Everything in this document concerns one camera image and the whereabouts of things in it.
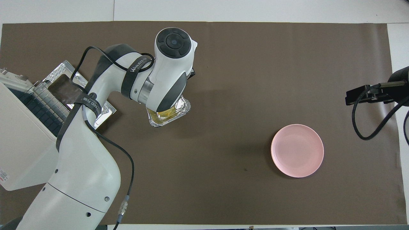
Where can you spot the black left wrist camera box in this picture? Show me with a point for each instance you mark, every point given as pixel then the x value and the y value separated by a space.
pixel 191 74

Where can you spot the white red oven sticker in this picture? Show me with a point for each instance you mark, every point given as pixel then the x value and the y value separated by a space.
pixel 3 177

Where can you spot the brown table mat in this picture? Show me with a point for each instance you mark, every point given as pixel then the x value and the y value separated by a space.
pixel 223 48

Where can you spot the silver glass oven door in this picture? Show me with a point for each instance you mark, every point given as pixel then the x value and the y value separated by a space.
pixel 60 88

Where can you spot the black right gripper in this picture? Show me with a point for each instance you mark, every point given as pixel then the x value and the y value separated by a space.
pixel 397 86

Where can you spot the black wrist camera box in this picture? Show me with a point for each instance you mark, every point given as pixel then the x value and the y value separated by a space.
pixel 191 74
pixel 356 95

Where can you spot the pink round plate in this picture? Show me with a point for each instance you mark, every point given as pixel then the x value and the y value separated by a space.
pixel 297 150

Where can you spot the aluminium foil tray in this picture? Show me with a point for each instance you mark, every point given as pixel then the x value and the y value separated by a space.
pixel 183 107

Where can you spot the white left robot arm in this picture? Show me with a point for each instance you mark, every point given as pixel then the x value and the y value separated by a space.
pixel 83 179

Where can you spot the white toaster oven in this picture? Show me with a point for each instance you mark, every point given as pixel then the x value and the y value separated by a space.
pixel 19 134

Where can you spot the sliced yellow bread loaf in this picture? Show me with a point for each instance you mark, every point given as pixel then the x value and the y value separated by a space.
pixel 166 115

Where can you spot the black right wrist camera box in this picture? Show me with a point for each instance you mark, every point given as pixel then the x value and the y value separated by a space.
pixel 356 95

